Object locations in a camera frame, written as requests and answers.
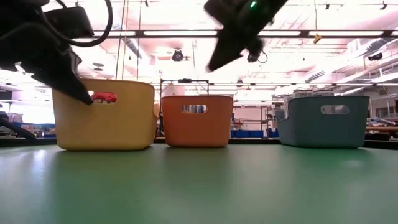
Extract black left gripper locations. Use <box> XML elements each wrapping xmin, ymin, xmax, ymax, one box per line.
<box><xmin>0</xmin><ymin>21</ymin><xmax>95</xmax><ymax>106</ymax></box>

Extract red Fanta can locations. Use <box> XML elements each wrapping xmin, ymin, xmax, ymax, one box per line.
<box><xmin>91</xmin><ymin>91</ymin><xmax>118</xmax><ymax>104</ymax></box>

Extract black table edge strip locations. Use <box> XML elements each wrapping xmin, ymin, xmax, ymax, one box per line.
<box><xmin>0</xmin><ymin>136</ymin><xmax>398</xmax><ymax>150</ymax></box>

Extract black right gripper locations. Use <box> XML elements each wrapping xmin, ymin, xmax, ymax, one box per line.
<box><xmin>203</xmin><ymin>0</ymin><xmax>289</xmax><ymax>73</ymax></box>

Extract blue storage bins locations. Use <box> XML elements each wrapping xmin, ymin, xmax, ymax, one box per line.
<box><xmin>229</xmin><ymin>129</ymin><xmax>280</xmax><ymax>139</ymax></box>

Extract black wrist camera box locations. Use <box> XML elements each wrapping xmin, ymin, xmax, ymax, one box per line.
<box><xmin>45</xmin><ymin>6</ymin><xmax>95</xmax><ymax>40</ymax></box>

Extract black overhead frame bar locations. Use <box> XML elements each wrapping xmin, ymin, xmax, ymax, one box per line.
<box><xmin>93</xmin><ymin>29</ymin><xmax>398</xmax><ymax>39</ymax></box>

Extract orange plastic basket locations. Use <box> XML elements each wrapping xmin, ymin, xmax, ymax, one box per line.
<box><xmin>161</xmin><ymin>95</ymin><xmax>234</xmax><ymax>148</ymax></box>

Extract white Celsius Arctic Vibe can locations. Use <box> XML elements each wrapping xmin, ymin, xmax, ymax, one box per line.
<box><xmin>313</xmin><ymin>89</ymin><xmax>336</xmax><ymax>97</ymax></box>
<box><xmin>291</xmin><ymin>88</ymin><xmax>313</xmax><ymax>99</ymax></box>

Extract teal plastic basket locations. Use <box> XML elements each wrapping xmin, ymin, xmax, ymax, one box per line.
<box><xmin>276</xmin><ymin>95</ymin><xmax>370</xmax><ymax>149</ymax></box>

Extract yellow plastic basket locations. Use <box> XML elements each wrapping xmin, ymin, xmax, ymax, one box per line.
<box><xmin>52</xmin><ymin>78</ymin><xmax>159</xmax><ymax>152</ymax></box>

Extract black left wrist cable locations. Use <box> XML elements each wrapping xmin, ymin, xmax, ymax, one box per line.
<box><xmin>39</xmin><ymin>0</ymin><xmax>114</xmax><ymax>48</ymax></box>

